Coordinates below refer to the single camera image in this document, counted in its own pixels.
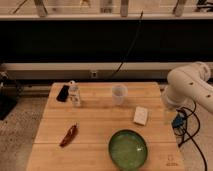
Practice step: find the white rectangular sponge block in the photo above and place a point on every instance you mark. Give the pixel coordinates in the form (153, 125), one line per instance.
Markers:
(141, 116)

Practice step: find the green ceramic bowl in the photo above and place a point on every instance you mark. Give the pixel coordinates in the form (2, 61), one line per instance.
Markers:
(127, 150)

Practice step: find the white wall outlet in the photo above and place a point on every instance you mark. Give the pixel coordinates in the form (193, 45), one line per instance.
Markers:
(94, 74)

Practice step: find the clear plastic cup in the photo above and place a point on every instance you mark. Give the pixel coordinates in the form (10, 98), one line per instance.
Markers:
(119, 92)

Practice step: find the clear plastic bottle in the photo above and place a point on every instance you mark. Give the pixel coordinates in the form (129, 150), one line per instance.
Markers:
(74, 94)

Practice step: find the red chili pepper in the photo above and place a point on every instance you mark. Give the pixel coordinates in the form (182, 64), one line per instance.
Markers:
(71, 133)

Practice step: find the black rectangular object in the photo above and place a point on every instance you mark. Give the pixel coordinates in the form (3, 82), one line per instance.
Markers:
(63, 94)

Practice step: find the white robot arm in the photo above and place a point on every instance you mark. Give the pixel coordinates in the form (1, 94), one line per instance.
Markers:
(187, 82)

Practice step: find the dark equipment at left edge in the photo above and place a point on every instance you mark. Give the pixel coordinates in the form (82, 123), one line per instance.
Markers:
(10, 90)

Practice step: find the blue cable connector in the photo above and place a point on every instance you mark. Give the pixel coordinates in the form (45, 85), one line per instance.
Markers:
(178, 121)

